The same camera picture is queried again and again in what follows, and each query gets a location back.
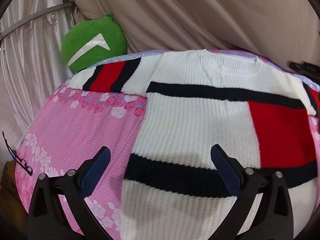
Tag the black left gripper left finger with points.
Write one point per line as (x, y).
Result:
(58, 209)

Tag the pink floral bed sheet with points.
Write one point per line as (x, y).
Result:
(74, 125)

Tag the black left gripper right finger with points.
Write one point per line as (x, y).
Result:
(274, 217)

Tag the white satin curtain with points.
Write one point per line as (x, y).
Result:
(31, 58)

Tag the grey metal rod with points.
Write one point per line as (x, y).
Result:
(34, 16)

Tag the black eyeglasses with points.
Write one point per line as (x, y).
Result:
(20, 161)

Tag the white red black knit sweater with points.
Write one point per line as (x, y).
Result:
(197, 99)

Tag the beige draped curtain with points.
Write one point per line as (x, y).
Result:
(279, 30)

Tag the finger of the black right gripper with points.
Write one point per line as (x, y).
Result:
(305, 68)

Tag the green plush pillow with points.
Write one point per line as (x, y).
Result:
(92, 41)

